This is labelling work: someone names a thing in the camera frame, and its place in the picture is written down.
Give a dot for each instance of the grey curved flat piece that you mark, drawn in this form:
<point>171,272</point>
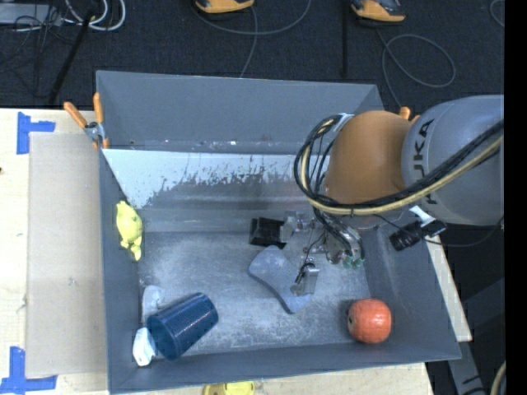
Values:
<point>273,272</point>

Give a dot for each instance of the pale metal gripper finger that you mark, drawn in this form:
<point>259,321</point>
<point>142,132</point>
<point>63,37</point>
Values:
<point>295,224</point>
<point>308,280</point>

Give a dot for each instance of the orange toy pumpkin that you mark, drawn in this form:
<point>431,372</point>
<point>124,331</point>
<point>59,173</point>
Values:
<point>370,321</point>

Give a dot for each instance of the dark blue ribbed cup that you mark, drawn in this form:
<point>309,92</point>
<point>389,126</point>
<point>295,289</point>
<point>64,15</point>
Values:
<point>183,323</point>

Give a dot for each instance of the black cylinder on white bracket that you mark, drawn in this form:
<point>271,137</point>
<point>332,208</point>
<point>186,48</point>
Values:
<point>409,235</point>

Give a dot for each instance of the yellow toy animal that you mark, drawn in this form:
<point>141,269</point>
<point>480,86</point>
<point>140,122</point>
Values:
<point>129,226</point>

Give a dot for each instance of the grey metal bin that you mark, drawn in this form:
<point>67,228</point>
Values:
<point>230,113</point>

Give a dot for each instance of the black box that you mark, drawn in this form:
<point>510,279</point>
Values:
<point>265,232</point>

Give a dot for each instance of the pale cardboard board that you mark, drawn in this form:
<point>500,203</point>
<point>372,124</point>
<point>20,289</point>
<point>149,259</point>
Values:
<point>62,241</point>

